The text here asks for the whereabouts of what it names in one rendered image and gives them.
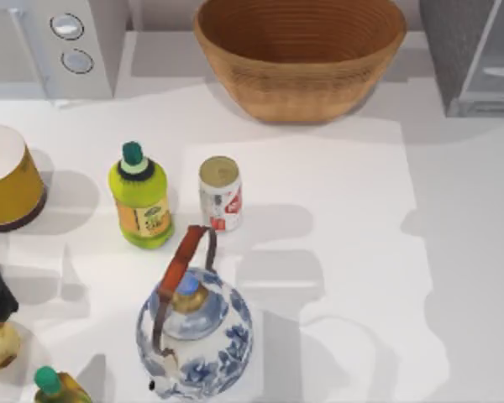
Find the red and white can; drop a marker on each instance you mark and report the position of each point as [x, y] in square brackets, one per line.
[222, 197]

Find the green bottle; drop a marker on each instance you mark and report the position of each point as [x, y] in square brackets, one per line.
[143, 201]
[61, 388]

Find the brown woven basket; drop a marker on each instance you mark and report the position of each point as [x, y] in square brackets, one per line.
[298, 63]

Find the yellow and white cup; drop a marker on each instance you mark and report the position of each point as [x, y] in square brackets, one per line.
[8, 184]

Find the pale microwave oven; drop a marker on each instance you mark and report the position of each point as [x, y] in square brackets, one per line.
[33, 50]

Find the large microwave knob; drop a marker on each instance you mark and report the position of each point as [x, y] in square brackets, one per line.
[66, 26]

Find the small microwave knob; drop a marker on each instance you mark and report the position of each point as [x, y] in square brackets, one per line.
[77, 61]

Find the blue and white teapot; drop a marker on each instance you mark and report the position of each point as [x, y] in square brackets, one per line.
[201, 331]

